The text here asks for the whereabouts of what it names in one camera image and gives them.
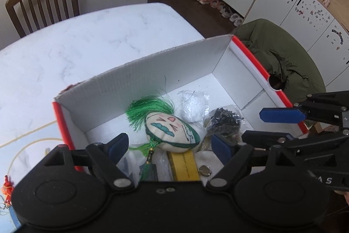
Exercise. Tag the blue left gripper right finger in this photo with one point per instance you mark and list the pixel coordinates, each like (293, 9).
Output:
(223, 148)

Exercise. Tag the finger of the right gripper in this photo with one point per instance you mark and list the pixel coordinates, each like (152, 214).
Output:
(282, 115)
(265, 138)

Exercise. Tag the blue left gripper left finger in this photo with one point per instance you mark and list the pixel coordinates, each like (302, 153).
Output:
(117, 147)

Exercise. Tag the bag of black beads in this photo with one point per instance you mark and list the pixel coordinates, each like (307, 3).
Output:
(226, 122)

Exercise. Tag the yellow small box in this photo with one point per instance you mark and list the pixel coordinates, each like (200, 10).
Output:
(183, 166)

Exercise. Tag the green haired doll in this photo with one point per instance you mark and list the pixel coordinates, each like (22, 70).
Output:
(163, 130)

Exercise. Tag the bag of white beads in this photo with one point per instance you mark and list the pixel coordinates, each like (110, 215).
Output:
(194, 106)

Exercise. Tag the orange red keychain toy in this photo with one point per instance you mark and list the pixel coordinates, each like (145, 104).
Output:
(6, 195)

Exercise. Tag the right hand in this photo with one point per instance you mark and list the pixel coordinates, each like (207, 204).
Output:
(346, 196)

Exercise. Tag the olive green jacket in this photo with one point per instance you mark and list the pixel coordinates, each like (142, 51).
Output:
(292, 69)

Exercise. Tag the red and white cardboard box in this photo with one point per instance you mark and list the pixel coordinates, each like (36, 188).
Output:
(93, 111)

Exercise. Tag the row of shoes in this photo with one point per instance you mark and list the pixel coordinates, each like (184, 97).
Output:
(225, 10)

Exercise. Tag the brown wooden chair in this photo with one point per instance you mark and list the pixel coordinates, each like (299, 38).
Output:
(29, 16)

